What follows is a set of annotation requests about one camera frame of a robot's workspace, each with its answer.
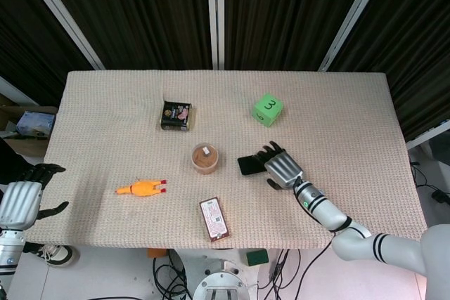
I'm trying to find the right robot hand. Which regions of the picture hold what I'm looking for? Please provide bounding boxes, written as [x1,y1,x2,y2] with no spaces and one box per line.
[255,141,304,190]

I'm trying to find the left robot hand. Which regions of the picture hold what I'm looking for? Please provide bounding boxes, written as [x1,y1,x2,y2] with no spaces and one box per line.
[0,163,70,230]

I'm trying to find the black smartphone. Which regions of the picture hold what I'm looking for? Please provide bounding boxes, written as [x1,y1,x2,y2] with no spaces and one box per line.
[237,155,267,176]

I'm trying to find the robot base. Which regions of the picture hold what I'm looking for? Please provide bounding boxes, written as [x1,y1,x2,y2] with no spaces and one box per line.
[174,249,275,300]

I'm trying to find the beige woven tablecloth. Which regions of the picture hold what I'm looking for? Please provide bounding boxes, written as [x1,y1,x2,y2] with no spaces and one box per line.
[24,70,428,251]

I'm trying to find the green numbered cube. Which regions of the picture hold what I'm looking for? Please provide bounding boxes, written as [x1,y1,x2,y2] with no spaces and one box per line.
[251,93,285,128]

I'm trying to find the white sneaker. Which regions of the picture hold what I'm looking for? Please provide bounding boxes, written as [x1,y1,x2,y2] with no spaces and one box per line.
[23,242,81,268]

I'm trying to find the cardboard box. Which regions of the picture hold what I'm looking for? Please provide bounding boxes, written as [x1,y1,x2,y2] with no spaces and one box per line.
[0,105,59,158]

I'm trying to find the blue glove box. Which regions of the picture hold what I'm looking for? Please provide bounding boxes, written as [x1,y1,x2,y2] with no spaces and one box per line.
[15,110,56,138]

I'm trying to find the round clear container brown contents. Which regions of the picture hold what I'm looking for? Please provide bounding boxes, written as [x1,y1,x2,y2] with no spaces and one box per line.
[191,143,219,176]

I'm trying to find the red brown snack box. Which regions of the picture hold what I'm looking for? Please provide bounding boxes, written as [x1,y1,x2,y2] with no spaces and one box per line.
[198,197,233,243]

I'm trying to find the green block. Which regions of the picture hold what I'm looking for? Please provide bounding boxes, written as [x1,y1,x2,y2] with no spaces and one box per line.
[245,249,270,267]

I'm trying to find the black luncheon meat can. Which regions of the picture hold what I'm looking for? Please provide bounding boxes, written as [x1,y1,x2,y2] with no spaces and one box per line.
[160,100,193,132]

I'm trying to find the yellow rubber chicken toy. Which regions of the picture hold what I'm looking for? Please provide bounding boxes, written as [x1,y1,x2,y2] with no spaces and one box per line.
[114,179,168,198]

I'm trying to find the black power adapter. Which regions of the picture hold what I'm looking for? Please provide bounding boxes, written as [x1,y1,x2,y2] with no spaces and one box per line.
[432,190,450,205]

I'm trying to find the black cable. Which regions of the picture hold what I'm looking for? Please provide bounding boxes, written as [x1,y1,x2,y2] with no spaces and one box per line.
[293,231,344,300]

